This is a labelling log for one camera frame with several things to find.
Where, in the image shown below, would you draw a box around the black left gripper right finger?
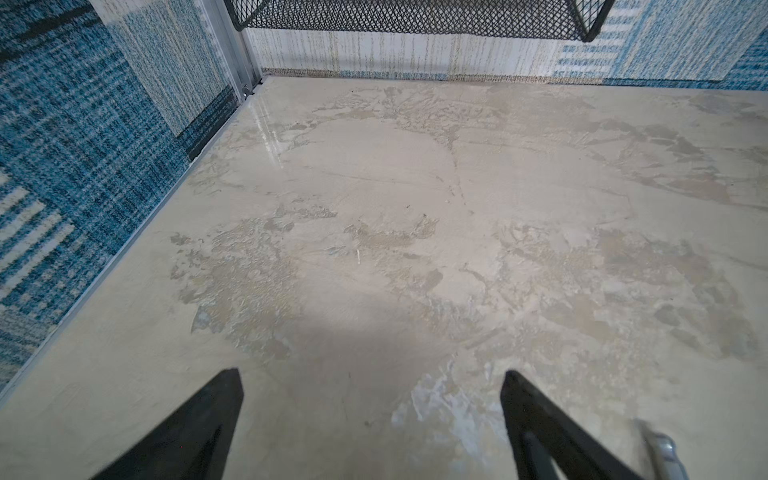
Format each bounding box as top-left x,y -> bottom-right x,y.
500,370 -> 639,479

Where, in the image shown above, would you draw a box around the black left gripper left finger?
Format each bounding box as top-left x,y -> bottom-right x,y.
95,368 -> 244,479

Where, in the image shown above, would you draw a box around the silver ratchet head tool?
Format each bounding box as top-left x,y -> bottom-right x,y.
635,420 -> 689,480

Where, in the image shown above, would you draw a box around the black mesh shelf rack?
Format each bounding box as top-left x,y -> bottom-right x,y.
224,0 -> 614,43

